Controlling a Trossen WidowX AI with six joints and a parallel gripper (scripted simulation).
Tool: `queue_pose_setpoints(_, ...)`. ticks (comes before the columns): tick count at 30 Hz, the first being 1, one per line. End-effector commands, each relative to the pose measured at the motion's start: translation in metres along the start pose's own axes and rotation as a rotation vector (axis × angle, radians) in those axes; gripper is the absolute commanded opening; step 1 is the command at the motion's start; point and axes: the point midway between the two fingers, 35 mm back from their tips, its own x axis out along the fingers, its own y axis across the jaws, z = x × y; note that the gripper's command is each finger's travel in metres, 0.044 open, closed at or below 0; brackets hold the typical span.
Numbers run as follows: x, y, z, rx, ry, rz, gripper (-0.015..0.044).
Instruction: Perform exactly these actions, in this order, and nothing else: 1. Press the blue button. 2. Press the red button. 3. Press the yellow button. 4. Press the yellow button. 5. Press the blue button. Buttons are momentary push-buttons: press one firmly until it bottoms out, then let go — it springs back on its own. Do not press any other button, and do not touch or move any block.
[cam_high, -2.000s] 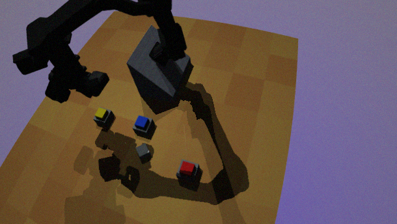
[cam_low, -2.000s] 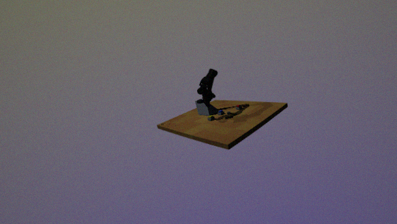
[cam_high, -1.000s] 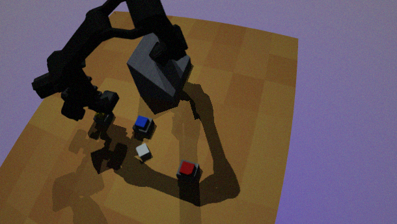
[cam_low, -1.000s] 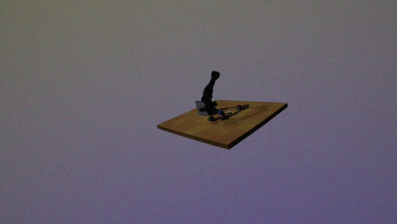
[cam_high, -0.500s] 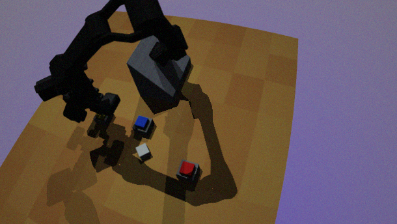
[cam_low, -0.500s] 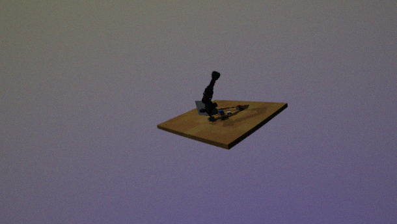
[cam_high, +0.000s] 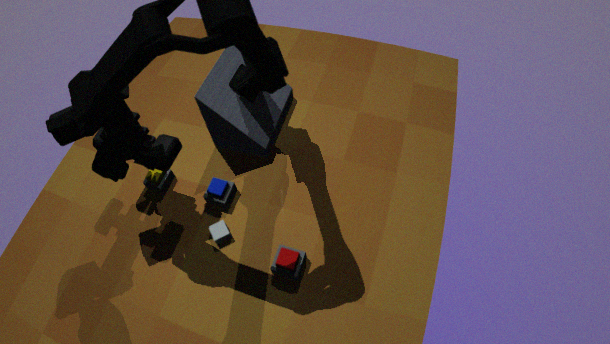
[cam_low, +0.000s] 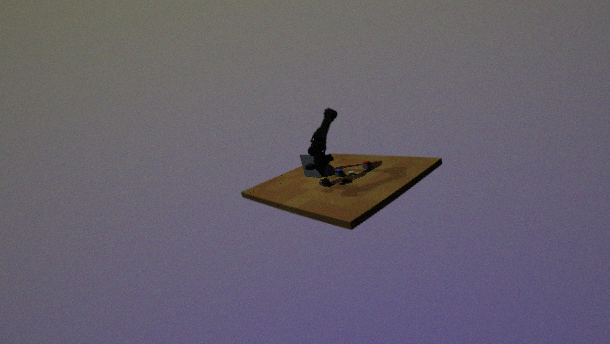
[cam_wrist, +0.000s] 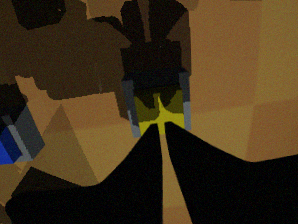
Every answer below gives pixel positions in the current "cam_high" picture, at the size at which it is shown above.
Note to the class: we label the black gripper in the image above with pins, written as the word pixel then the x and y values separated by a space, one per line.
pixel 150 152

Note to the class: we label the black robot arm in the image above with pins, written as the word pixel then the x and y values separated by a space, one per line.
pixel 97 95

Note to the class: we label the red button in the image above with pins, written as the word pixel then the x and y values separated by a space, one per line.
pixel 288 262

